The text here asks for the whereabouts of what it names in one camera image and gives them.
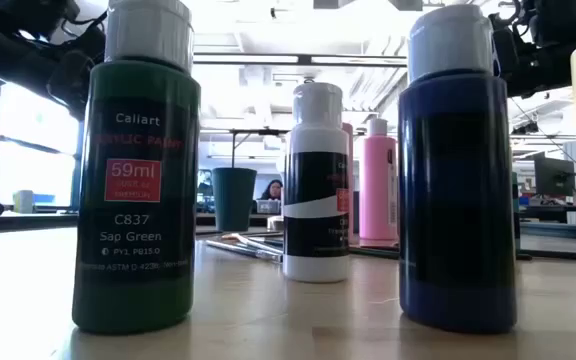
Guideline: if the small white paint bottle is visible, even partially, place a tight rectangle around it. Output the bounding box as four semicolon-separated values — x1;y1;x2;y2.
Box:
281;81;352;284

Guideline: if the grey storage box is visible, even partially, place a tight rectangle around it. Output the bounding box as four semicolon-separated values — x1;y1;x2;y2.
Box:
256;199;282;216

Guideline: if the black overhead frame beam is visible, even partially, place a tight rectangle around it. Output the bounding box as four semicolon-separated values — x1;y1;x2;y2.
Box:
192;52;409;70

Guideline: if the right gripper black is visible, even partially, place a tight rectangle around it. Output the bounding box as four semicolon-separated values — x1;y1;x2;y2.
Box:
489;13;523;82

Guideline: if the black computer monitor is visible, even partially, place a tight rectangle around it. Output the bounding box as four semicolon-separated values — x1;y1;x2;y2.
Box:
533;152;576;197

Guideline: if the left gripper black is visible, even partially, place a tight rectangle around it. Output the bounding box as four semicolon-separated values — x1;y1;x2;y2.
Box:
45;22;109;121

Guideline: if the pale cylindrical container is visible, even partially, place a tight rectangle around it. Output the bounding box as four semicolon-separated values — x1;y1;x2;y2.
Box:
13;188;36;215

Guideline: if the small dark blue paint bottle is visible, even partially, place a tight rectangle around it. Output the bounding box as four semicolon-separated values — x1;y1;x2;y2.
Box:
397;3;518;335

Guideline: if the small green paint bottle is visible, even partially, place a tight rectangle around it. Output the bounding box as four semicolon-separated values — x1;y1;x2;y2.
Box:
71;0;202;335

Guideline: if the teal ribbed plastic cup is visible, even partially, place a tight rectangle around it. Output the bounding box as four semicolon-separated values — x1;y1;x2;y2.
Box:
211;167;258;233

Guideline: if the person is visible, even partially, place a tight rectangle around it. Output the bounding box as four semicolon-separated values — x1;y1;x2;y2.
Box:
259;178;285;202

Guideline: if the black ceiling-hung device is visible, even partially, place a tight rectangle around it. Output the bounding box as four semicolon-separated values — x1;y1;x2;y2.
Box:
510;120;540;136

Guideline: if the short paintbrush silver ferrule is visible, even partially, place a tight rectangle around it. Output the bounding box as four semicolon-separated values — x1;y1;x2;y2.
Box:
220;231;285;241
231;232;285;255
515;248;576;262
205;239;284;264
348;244;400;260

